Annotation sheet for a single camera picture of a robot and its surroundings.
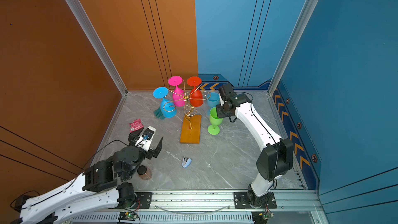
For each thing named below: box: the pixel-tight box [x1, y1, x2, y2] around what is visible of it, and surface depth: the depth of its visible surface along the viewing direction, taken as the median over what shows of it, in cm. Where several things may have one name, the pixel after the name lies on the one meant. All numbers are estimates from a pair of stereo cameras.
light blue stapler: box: [180, 156, 192, 169], surface depth 85 cm
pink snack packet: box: [128, 118, 145, 133], surface depth 101 cm
